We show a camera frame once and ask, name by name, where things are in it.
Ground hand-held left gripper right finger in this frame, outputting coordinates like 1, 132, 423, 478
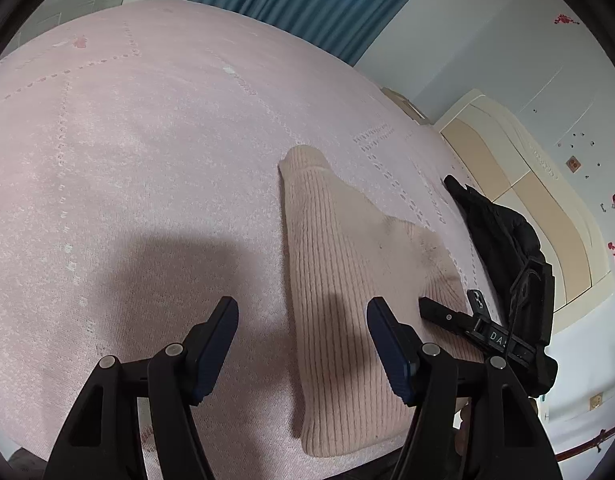
366, 297, 563, 480

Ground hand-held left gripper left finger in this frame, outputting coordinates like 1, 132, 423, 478
44, 296, 239, 480

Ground beige bedside cabinet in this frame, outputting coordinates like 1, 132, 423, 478
381, 87, 431, 126

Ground beige headboard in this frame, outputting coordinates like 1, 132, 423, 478
437, 88, 615, 307

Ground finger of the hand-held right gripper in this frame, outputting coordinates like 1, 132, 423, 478
419, 296, 484, 341
466, 288, 492, 322

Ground pink ribbed knit sweater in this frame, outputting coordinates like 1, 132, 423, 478
278, 145, 481, 458

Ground black garment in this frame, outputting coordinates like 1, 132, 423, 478
443, 175, 544, 311

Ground pink bed blanket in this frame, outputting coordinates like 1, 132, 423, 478
0, 0, 493, 480

